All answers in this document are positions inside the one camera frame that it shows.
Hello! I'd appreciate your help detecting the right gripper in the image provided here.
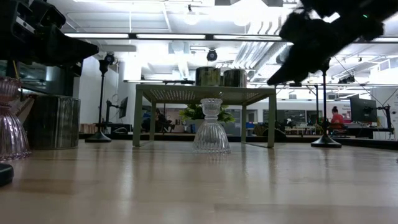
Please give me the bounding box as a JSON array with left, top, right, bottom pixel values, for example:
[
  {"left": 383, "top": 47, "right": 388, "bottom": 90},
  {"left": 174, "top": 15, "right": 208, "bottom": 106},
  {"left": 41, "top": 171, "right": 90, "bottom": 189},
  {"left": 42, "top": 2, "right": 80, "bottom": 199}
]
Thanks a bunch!
[{"left": 266, "top": 10, "right": 386, "bottom": 86}]

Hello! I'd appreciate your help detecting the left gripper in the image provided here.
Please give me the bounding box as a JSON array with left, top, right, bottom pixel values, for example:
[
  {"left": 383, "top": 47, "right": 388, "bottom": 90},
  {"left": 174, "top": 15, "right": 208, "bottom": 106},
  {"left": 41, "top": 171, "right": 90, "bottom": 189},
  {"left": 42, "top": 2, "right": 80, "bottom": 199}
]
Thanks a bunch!
[{"left": 0, "top": 0, "right": 100, "bottom": 77}]

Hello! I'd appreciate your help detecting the silver candle tin with tag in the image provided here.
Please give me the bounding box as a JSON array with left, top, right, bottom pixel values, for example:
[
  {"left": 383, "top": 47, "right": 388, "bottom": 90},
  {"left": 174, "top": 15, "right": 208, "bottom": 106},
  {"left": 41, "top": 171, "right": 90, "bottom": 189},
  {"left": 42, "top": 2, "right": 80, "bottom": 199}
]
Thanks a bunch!
[
  {"left": 12, "top": 94, "right": 81, "bottom": 151},
  {"left": 221, "top": 68, "right": 248, "bottom": 88},
  {"left": 195, "top": 66, "right": 222, "bottom": 87}
]

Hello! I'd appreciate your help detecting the pink ribbed glass candle holder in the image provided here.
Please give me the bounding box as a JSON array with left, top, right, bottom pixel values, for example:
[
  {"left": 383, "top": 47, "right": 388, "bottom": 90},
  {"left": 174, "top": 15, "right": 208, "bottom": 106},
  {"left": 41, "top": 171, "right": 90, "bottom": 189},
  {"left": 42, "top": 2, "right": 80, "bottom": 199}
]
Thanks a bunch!
[{"left": 0, "top": 76, "right": 32, "bottom": 162}]

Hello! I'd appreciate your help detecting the clear ribbed glass candle holder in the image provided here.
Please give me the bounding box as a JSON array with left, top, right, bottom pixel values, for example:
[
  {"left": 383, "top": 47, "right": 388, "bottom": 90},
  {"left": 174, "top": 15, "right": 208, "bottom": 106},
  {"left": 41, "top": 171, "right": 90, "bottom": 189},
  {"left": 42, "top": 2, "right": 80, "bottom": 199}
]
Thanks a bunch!
[{"left": 192, "top": 98, "right": 232, "bottom": 154}]

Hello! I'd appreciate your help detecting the black computer monitor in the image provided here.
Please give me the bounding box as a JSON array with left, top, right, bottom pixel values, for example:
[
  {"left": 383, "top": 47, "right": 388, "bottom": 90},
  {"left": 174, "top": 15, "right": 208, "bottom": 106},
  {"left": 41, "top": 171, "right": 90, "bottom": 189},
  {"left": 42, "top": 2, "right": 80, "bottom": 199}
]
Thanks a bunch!
[
  {"left": 119, "top": 96, "right": 129, "bottom": 119},
  {"left": 349, "top": 97, "right": 378, "bottom": 123}
]

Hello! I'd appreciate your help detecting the long ceiling light bar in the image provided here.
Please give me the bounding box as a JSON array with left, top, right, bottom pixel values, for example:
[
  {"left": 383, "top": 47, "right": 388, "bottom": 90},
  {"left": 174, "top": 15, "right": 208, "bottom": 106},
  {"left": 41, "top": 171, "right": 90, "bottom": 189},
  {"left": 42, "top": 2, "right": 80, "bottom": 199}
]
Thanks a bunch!
[{"left": 63, "top": 32, "right": 398, "bottom": 44}]

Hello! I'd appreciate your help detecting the pale green metal shelf riser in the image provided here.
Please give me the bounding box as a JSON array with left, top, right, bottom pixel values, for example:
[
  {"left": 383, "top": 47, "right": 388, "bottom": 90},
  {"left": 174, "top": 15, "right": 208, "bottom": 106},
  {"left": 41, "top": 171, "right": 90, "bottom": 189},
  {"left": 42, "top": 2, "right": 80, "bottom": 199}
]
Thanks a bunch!
[{"left": 132, "top": 83, "right": 276, "bottom": 149}]

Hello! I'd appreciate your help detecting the green plant in white pot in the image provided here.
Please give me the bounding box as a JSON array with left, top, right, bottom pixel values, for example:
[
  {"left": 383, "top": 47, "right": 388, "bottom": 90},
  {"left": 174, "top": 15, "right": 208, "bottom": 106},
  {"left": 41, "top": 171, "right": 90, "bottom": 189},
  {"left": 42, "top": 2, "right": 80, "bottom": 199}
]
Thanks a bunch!
[{"left": 179, "top": 103, "right": 236, "bottom": 142}]

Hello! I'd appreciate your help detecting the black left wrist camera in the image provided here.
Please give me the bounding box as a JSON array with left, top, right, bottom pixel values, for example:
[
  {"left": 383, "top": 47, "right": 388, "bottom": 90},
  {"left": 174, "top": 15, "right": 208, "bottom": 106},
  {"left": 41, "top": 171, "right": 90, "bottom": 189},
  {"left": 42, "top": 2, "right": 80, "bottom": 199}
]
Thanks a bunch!
[{"left": 30, "top": 0, "right": 67, "bottom": 30}]

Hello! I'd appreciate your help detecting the black aluminium table frame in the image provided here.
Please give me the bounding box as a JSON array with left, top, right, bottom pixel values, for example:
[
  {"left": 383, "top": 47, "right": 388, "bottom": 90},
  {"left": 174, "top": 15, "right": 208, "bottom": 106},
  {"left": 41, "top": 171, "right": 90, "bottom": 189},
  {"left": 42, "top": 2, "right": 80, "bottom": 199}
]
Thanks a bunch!
[{"left": 77, "top": 132, "right": 398, "bottom": 151}]

